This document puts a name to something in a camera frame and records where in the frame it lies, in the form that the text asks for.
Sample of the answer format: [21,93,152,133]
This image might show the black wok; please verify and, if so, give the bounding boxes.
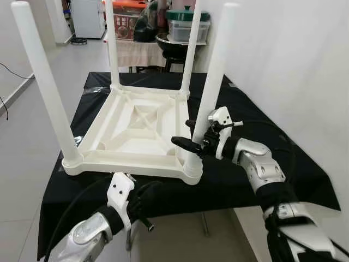
[155,33,189,59]

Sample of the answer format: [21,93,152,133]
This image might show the white plastic children table top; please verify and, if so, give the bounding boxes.
[61,85,203,186]

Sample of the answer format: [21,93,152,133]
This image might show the white fridge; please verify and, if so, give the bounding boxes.
[71,0,106,40]

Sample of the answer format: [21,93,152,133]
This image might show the black bag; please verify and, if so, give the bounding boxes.
[134,0,167,43]

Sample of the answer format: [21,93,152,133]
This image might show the black wall cables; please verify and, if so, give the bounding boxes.
[0,61,34,121]

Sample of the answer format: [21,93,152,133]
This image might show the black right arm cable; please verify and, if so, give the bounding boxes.
[232,119,349,262]

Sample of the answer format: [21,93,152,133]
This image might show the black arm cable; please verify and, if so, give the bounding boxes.
[232,119,349,262]
[44,175,112,262]

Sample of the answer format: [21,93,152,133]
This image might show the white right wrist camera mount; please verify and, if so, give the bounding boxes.
[207,107,243,160]

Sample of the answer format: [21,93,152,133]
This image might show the black tablecloth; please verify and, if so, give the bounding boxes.
[37,71,341,261]

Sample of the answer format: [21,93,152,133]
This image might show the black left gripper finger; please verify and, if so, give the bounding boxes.
[136,180,164,205]

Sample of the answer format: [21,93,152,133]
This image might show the beige table cloth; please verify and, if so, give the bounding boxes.
[116,39,167,69]

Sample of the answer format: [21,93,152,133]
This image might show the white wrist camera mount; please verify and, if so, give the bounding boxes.
[207,107,243,160]
[106,172,136,230]

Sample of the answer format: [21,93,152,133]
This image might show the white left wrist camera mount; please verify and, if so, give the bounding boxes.
[106,172,136,230]

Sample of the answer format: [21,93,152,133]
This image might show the green lid clear container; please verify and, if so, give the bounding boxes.
[165,5,210,45]

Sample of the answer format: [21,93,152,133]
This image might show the grey metal table leg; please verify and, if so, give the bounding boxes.
[202,212,210,236]
[125,224,134,252]

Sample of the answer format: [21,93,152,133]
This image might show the orange lid storage box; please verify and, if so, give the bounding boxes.
[112,0,148,41]

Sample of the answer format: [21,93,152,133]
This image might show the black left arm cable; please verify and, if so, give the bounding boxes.
[44,175,112,262]

